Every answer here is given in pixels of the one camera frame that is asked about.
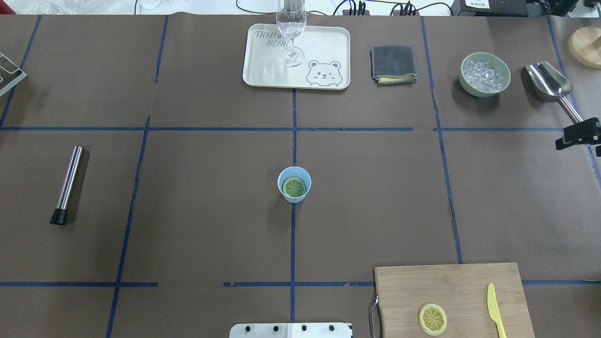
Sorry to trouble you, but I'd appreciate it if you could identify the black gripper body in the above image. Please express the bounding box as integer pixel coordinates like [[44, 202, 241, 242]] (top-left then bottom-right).
[[555, 117, 601, 157]]

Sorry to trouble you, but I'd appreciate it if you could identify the steel muddler with black tip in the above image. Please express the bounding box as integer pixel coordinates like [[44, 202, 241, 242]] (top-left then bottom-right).
[[49, 145, 84, 225]]

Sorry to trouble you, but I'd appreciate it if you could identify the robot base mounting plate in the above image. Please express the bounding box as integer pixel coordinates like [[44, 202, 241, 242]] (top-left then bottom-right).
[[229, 322, 354, 338]]

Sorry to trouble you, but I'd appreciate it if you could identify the wooden cup tree stand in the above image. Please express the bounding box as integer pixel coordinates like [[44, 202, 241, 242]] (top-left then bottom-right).
[[568, 26, 601, 69]]

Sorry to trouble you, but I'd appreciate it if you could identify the light blue plastic cup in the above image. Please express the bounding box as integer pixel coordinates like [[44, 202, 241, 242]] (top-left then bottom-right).
[[277, 166, 312, 203]]

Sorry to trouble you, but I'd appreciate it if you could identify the steel ice scoop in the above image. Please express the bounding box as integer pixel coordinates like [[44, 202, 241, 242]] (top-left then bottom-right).
[[524, 61, 584, 124]]

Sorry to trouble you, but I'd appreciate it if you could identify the green bowl of ice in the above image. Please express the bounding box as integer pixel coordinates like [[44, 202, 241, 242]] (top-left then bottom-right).
[[459, 52, 511, 98]]

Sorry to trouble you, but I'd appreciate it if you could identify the yellow plastic knife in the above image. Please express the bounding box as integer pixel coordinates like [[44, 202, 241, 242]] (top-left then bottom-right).
[[486, 283, 507, 338]]

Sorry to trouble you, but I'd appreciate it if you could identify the wooden cutting board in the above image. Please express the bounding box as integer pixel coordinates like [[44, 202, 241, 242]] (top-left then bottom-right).
[[369, 262, 534, 338]]

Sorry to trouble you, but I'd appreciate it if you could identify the grey folded cloth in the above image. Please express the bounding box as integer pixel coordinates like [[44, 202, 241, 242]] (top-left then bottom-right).
[[370, 46, 418, 85]]

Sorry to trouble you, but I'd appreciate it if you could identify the cream bear serving tray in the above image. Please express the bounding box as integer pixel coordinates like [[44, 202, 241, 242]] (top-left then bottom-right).
[[242, 23, 351, 90]]

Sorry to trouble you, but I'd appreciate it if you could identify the clear wine glass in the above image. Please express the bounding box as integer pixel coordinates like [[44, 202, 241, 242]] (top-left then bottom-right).
[[276, 0, 307, 67]]

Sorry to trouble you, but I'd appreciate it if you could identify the white wire cup rack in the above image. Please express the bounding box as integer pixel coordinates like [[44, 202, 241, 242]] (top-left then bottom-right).
[[0, 53, 27, 96]]

